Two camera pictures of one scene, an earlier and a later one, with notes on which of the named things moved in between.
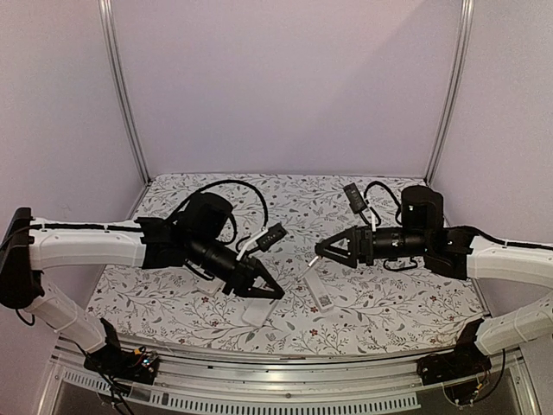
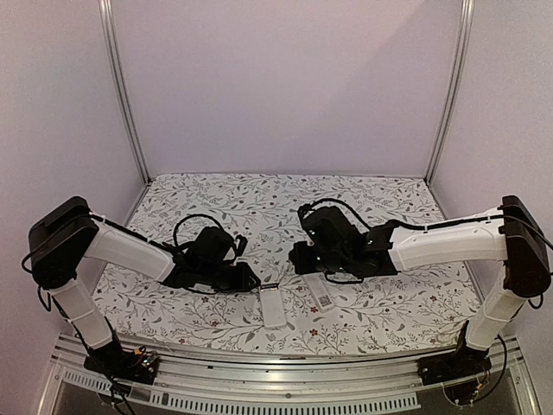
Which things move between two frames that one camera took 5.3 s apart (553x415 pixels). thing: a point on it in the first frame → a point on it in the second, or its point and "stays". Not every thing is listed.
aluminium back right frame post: [454, 88] stays
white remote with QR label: [318, 291] stays
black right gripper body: [365, 245] → [306, 265]
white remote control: [259, 310] → [273, 309]
